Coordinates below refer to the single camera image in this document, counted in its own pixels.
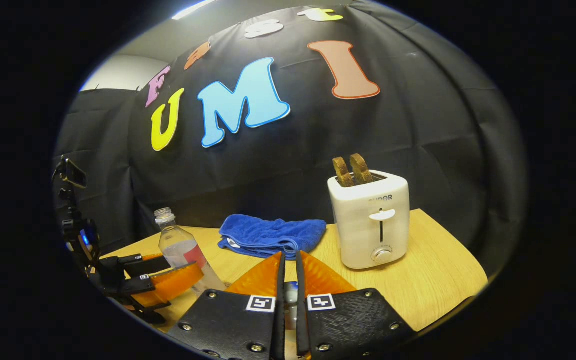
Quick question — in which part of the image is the white toaster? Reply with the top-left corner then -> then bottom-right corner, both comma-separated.
326,169 -> 411,271

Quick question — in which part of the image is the clear plastic water bottle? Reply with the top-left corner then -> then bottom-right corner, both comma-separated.
153,207 -> 228,297

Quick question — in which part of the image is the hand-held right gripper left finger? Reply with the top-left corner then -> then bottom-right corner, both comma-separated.
168,251 -> 287,360

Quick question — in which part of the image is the blue folded towel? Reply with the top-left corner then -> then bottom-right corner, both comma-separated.
216,213 -> 328,260

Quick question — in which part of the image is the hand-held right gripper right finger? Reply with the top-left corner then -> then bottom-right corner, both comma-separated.
295,250 -> 417,360

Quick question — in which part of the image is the brown toast slice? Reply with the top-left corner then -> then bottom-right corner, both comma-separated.
349,153 -> 375,185
331,156 -> 355,189

